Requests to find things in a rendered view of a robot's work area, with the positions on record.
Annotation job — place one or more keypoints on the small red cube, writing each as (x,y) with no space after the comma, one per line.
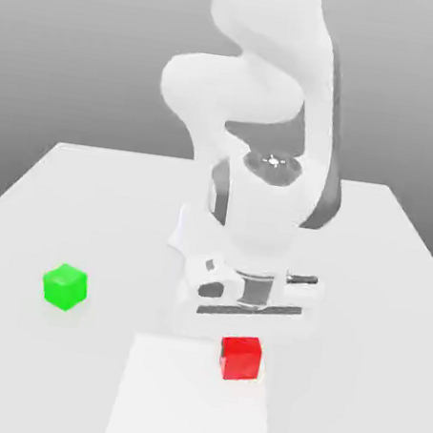
(241,359)

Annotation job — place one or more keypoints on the small green cube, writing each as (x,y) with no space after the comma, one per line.
(64,287)

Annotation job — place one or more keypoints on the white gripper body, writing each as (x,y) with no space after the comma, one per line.
(250,312)

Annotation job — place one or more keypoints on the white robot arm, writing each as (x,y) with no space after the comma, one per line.
(252,90)

